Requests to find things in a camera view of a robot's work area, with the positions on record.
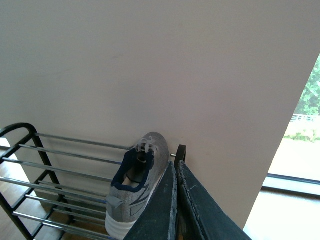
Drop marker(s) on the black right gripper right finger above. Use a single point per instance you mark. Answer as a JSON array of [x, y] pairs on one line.
[[201, 218]]

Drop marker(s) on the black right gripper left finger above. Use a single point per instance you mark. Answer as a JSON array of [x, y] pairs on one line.
[[159, 219]]

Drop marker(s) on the black metal shoe rack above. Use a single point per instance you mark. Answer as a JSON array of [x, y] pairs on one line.
[[65, 196]]

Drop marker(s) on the grey knit sneaker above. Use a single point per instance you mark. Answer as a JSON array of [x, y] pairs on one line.
[[134, 183]]

